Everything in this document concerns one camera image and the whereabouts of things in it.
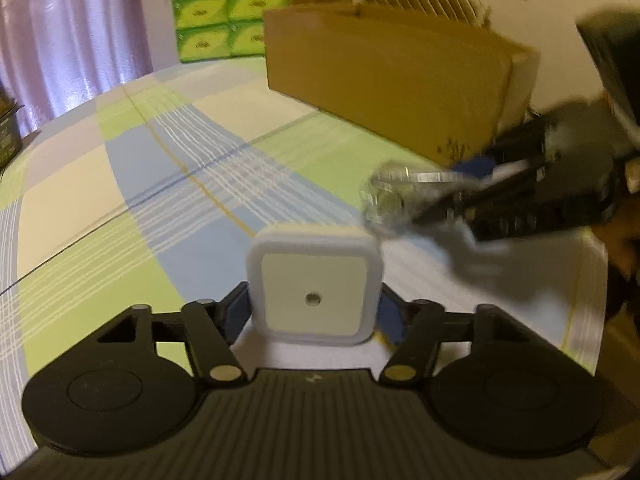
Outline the white night light plug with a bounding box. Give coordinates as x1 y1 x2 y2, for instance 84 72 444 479
246 223 384 346

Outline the white device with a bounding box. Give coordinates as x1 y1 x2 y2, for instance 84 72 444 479
361 160 483 236

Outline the large cardboard box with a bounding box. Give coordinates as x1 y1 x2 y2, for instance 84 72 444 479
264 3 540 166

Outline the quilted brown chair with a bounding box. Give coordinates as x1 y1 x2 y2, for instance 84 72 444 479
363 0 491 28

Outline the dark green food container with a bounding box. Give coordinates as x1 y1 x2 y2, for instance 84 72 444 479
0 86 23 170

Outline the stack of green tissue packs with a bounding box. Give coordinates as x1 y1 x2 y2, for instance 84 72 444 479
171 0 290 63

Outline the purple curtain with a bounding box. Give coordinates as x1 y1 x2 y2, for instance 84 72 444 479
1 0 152 134

